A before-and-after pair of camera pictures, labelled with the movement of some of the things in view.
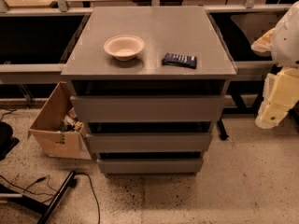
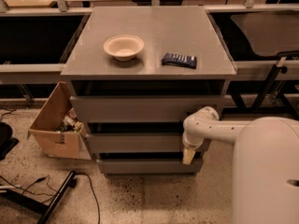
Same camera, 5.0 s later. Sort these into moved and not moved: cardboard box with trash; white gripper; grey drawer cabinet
Moved: white gripper
Not moved: grey drawer cabinet; cardboard box with trash
